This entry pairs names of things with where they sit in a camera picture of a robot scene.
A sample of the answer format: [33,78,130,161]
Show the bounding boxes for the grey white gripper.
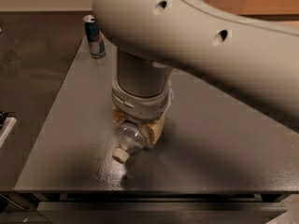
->
[112,80,172,148]

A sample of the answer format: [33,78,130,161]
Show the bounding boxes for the clear blue-labelled plastic bottle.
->
[112,115,148,163]

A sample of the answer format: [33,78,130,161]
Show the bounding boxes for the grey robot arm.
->
[93,0,299,130]

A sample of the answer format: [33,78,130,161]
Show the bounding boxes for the blue silver energy drink can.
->
[82,15,106,59]

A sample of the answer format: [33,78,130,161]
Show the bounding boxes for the white tray at left edge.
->
[0,111,17,147]

